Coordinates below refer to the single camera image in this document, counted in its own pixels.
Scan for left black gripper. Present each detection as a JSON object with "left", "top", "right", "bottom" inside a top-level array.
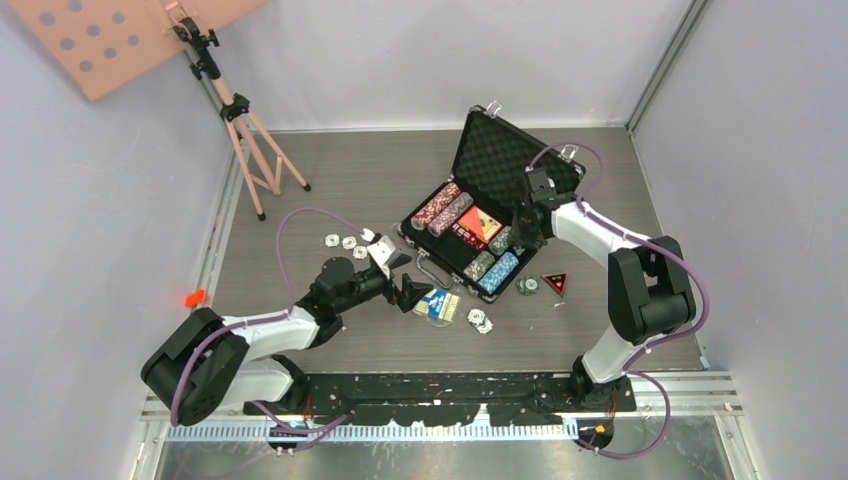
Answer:
[{"left": 335, "top": 254, "right": 432, "bottom": 314}]

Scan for blue playing card deck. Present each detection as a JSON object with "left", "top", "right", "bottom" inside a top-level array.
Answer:
[{"left": 412, "top": 289, "right": 461, "bottom": 327}]

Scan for black poker chip case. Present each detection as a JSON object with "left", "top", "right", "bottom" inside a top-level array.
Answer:
[{"left": 398, "top": 106, "right": 544, "bottom": 304}]

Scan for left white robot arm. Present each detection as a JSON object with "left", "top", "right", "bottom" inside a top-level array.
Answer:
[{"left": 140, "top": 253, "right": 434, "bottom": 426}]

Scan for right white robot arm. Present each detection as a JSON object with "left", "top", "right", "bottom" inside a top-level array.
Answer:
[{"left": 511, "top": 167, "right": 696, "bottom": 411}]

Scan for green poker chip stack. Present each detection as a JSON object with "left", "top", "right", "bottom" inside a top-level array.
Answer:
[{"left": 488, "top": 226, "right": 511, "bottom": 257}]

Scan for blue white chip lower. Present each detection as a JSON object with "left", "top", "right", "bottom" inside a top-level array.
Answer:
[{"left": 352, "top": 246, "right": 369, "bottom": 260}]

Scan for light blue chip stack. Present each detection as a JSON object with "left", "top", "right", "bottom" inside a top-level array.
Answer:
[{"left": 479, "top": 252, "right": 519, "bottom": 294}]

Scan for red playing card deck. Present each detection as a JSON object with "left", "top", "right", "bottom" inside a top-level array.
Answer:
[{"left": 458, "top": 205, "right": 504, "bottom": 243}]

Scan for dark green chip pile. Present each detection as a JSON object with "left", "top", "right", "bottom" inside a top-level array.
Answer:
[{"left": 517, "top": 277, "right": 539, "bottom": 295}]

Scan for red triangle all-in button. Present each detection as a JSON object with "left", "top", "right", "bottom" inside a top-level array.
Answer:
[{"left": 541, "top": 272, "right": 568, "bottom": 297}]

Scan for grey camo chip stack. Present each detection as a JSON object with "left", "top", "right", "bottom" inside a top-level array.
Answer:
[{"left": 463, "top": 250, "right": 497, "bottom": 282}]

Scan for blue white chip pair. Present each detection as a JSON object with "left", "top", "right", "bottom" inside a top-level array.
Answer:
[{"left": 467, "top": 309, "right": 493, "bottom": 335}]

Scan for red poker chip stack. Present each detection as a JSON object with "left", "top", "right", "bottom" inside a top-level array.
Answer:
[{"left": 410, "top": 182, "right": 461, "bottom": 231}]

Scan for pink music stand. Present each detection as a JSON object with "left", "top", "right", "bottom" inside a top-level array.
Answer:
[{"left": 9, "top": 0, "right": 312, "bottom": 220}]

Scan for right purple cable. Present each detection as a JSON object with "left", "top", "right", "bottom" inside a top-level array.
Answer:
[{"left": 528, "top": 141, "right": 713, "bottom": 460}]

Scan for purple cable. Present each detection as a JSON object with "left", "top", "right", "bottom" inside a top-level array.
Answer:
[
  {"left": 528, "top": 141, "right": 713, "bottom": 460},
  {"left": 169, "top": 207, "right": 376, "bottom": 452}
]

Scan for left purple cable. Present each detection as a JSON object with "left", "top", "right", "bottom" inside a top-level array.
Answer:
[{"left": 169, "top": 207, "right": 376, "bottom": 452}]

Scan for orange clip on rail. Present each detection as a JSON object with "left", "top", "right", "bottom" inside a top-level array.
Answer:
[{"left": 183, "top": 289, "right": 206, "bottom": 308}]

